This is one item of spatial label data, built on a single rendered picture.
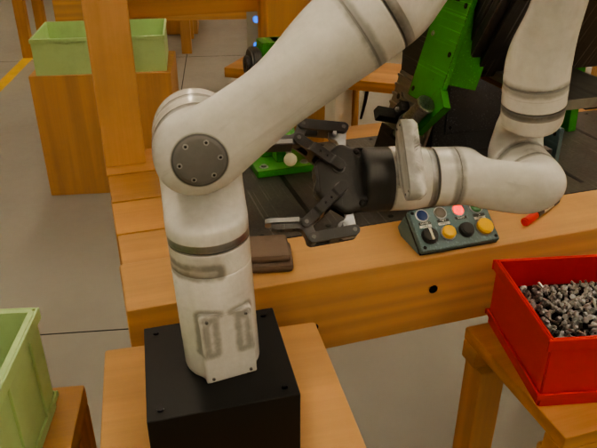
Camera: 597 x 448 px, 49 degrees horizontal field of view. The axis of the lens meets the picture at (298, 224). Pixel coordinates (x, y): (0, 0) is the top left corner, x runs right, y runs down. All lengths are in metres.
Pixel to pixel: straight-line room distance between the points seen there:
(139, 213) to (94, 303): 1.38
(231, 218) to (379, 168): 0.17
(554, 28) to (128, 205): 0.91
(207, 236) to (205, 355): 0.15
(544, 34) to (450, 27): 0.60
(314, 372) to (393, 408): 1.21
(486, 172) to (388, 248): 0.41
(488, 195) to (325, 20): 0.29
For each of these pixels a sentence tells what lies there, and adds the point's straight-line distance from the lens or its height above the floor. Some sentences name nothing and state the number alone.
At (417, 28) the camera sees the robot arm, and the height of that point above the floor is 1.34.
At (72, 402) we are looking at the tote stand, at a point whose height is 0.79.
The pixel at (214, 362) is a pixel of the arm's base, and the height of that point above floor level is 0.97.
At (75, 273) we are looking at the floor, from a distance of 2.90.
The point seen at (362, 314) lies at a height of 0.81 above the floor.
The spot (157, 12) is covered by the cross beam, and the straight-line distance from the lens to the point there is 1.56.
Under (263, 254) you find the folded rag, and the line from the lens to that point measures 1.06.
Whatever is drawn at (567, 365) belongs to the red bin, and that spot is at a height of 0.87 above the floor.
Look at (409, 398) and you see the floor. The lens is 2.19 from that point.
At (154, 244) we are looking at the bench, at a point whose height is 0.88.
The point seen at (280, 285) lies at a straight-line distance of 1.04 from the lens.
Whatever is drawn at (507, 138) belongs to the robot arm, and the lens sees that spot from 0.83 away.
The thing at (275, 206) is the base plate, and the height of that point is 0.90.
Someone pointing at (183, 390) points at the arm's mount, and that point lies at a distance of 0.80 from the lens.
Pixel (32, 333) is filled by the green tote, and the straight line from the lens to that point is 0.93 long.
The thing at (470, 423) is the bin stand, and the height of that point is 0.63.
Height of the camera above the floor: 1.47
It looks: 28 degrees down
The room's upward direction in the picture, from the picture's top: straight up
